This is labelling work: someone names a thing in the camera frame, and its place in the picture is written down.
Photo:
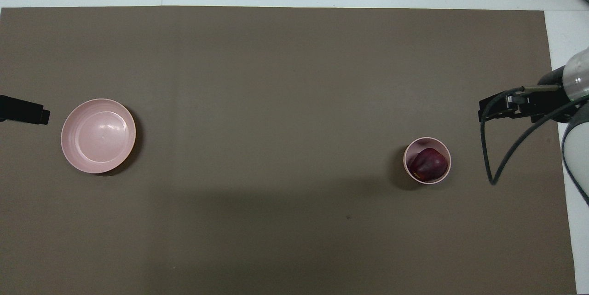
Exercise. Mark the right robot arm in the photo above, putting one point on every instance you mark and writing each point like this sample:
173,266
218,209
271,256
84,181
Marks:
576,147

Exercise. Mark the small pink bowl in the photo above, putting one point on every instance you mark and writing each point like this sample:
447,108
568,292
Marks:
412,148

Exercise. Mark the large pink bowl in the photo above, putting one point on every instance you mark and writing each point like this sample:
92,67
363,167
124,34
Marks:
98,136

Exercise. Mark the dark red apple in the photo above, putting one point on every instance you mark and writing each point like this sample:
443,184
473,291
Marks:
429,164

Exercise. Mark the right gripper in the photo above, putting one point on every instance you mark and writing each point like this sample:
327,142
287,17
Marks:
550,101

